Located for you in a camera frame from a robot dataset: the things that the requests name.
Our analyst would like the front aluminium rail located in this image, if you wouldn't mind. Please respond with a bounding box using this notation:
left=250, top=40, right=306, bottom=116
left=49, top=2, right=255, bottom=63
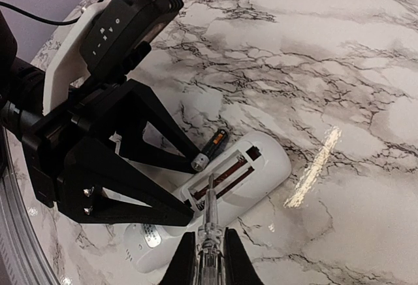
left=1, top=128, right=59, bottom=284

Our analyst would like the white remote control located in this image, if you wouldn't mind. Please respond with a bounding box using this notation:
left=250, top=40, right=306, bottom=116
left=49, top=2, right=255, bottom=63
left=124, top=131, right=291, bottom=273

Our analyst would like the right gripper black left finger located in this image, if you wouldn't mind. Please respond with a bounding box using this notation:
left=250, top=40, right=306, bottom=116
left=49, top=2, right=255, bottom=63
left=161, top=232, right=196, bottom=285

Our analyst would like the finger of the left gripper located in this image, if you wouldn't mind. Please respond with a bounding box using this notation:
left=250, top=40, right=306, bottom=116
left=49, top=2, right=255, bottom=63
left=72, top=80, right=200, bottom=174

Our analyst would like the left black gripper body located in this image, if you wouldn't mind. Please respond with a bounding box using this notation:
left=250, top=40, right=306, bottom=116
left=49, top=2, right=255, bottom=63
left=1, top=13, right=82, bottom=208

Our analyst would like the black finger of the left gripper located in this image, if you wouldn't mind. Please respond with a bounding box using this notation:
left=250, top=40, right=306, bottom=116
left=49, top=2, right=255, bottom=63
left=57, top=137, right=193, bottom=227

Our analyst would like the clear handled screwdriver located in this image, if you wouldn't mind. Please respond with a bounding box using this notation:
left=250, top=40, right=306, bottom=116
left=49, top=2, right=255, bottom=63
left=195, top=174, right=225, bottom=284

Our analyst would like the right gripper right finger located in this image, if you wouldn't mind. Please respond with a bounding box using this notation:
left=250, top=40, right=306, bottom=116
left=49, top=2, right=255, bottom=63
left=223, top=228, right=264, bottom=285

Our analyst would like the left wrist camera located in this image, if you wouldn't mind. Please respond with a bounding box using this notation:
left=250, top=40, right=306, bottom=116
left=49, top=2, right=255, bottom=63
left=43, top=0, right=184, bottom=115

